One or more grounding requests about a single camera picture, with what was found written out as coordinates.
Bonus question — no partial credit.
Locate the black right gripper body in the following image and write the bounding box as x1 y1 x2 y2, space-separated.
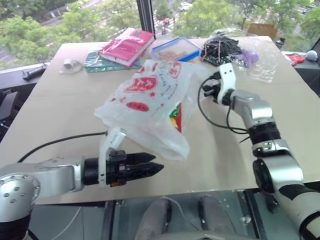
210 76 223 103

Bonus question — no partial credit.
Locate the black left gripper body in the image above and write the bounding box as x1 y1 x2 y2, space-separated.
105 148 131 188

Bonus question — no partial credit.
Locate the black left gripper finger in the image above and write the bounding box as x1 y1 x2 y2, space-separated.
125 161 165 182
125 151 157 166

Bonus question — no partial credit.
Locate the red potato chips bag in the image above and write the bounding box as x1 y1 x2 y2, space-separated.
168 100 186 133

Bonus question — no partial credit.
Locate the white red-printed plastic bag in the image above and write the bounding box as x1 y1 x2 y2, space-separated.
93 59 214 161

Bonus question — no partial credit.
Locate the black tangled parts bundle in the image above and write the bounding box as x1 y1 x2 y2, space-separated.
200 34 243 67

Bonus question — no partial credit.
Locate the clear plastic bag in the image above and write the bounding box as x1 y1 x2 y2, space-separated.
200 27 275 84

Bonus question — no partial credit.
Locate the purple toy figure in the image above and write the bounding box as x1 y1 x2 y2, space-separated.
235 48 260 69

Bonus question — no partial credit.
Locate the clear blue-lidded food container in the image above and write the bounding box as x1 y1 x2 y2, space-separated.
149 37 202 63

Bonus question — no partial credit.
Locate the dark rounded robot leg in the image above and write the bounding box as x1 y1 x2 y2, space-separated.
198 195 236 236
134 198 174 240

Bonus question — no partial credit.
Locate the brown cardboard box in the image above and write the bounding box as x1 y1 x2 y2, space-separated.
247 22 279 40

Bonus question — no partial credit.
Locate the red packaged item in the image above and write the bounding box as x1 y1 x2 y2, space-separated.
285 53 306 67

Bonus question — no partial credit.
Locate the grey robot torso edge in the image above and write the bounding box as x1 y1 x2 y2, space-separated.
149 230 259 240

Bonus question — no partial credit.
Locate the pink hardcover book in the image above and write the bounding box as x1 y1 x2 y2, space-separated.
99 27 156 68

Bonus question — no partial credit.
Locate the grey-blue round plush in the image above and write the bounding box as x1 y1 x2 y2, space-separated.
305 49 320 62

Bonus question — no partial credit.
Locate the green notebook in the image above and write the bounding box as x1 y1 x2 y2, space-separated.
84 49 142 74

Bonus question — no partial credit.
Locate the small grey clear gadget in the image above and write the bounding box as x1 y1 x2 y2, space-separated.
59 57 85 75

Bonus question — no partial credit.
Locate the black office chair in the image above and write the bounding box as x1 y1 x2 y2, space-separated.
0 86 20 136

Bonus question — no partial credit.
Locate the black bar-shaped device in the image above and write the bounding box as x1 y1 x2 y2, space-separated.
21 62 50 81

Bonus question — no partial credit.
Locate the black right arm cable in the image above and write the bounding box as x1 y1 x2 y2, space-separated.
197 73 251 145

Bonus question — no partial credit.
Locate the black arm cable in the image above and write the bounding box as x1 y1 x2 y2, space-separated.
197 73 251 145
16 130 109 163

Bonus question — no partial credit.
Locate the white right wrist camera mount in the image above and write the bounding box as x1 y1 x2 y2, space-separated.
215 62 237 106

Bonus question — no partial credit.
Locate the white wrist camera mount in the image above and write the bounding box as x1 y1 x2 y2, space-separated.
215 62 237 106
98 126 128 189

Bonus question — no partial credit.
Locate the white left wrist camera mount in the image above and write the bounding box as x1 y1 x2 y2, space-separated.
98 126 128 189

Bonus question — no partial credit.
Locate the thin white cable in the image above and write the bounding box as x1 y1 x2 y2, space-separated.
161 195 186 219

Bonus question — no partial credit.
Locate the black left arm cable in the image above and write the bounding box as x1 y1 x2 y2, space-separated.
16 130 109 163

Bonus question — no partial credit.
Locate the dark window frame post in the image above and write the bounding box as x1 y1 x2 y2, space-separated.
136 0 157 41

